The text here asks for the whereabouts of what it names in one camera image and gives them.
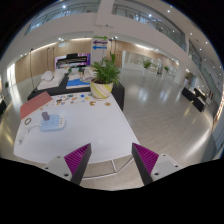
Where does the green potted plant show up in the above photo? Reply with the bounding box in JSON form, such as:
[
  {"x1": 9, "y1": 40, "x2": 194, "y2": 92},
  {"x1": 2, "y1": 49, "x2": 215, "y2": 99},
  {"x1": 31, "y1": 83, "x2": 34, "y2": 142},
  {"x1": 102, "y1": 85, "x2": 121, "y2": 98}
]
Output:
[{"x1": 91, "y1": 54, "x2": 120, "y2": 84}]

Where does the white power strip cable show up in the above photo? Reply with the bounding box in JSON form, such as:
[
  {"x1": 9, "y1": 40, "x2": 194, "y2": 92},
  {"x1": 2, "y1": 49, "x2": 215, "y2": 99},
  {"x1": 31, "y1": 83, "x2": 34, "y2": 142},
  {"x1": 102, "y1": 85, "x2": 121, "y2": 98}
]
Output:
[{"x1": 18, "y1": 123, "x2": 42, "y2": 145}]

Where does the black display table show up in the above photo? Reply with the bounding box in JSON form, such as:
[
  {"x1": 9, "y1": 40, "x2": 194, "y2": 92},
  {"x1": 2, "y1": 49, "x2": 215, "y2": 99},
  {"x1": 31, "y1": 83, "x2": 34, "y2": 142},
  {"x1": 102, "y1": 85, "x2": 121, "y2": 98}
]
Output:
[{"x1": 27, "y1": 74, "x2": 125, "y2": 109}]

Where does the blue architectural model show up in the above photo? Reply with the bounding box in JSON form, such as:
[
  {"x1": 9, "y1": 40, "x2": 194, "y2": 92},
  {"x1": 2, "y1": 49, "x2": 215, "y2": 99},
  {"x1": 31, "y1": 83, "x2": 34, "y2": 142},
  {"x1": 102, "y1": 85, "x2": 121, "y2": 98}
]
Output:
[{"x1": 66, "y1": 79, "x2": 90, "y2": 89}]

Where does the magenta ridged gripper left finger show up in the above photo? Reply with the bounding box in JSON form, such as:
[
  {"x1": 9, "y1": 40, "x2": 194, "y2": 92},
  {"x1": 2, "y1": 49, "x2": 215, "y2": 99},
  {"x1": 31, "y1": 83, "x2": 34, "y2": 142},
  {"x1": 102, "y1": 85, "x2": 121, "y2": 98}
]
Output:
[{"x1": 64, "y1": 143, "x2": 92, "y2": 185}]

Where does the light blue power strip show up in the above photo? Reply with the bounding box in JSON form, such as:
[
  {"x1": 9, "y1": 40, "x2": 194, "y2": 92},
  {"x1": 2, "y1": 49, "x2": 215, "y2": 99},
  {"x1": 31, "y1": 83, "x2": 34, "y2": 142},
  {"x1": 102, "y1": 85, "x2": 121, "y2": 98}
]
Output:
[{"x1": 39, "y1": 114, "x2": 65, "y2": 132}]

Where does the direction sign with arrows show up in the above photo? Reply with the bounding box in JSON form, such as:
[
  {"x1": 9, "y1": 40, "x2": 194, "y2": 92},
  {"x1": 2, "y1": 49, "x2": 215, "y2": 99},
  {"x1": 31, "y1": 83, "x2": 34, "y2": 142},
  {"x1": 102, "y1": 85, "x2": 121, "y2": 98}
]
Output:
[{"x1": 92, "y1": 36, "x2": 108, "y2": 50}]

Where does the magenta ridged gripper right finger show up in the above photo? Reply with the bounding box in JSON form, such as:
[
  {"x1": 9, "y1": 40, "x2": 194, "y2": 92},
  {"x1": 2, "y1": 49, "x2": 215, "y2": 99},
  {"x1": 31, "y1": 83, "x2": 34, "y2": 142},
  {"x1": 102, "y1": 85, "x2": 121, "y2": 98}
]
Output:
[{"x1": 132, "y1": 143, "x2": 159, "y2": 185}]

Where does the grey charger plug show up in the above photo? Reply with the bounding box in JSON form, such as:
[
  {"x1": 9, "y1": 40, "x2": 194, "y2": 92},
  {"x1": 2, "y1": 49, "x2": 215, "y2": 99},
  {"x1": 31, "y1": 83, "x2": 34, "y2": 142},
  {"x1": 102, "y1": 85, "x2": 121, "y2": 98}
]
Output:
[{"x1": 42, "y1": 112, "x2": 50, "y2": 121}]

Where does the striped plant pot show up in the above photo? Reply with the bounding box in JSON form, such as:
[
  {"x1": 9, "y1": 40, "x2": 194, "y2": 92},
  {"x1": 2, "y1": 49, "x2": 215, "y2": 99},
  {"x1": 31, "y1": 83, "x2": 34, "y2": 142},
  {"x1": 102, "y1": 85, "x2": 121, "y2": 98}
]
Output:
[{"x1": 90, "y1": 82, "x2": 113, "y2": 100}]

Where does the purple display screen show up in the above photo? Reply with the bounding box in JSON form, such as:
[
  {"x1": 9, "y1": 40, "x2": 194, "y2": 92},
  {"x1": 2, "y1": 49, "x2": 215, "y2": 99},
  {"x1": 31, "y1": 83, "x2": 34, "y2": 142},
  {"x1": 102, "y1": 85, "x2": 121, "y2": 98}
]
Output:
[{"x1": 55, "y1": 53, "x2": 90, "y2": 69}]

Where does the black bench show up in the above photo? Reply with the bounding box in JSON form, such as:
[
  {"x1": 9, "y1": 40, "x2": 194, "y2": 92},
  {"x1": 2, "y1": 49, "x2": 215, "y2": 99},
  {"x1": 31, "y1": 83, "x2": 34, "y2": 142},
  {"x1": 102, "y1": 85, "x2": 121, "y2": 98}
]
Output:
[{"x1": 182, "y1": 88, "x2": 206, "y2": 112}]

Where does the red flat board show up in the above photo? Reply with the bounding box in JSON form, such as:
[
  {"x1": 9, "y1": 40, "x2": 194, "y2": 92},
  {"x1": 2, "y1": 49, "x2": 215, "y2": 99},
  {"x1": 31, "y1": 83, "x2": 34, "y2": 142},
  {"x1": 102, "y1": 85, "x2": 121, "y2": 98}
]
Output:
[{"x1": 20, "y1": 92, "x2": 53, "y2": 119}]

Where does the distant potted plant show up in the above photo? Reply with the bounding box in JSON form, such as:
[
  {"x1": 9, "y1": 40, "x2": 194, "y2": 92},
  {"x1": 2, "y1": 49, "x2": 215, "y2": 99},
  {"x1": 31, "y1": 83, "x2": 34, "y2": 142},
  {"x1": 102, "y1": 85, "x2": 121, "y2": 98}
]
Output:
[{"x1": 142, "y1": 60, "x2": 152, "y2": 69}]

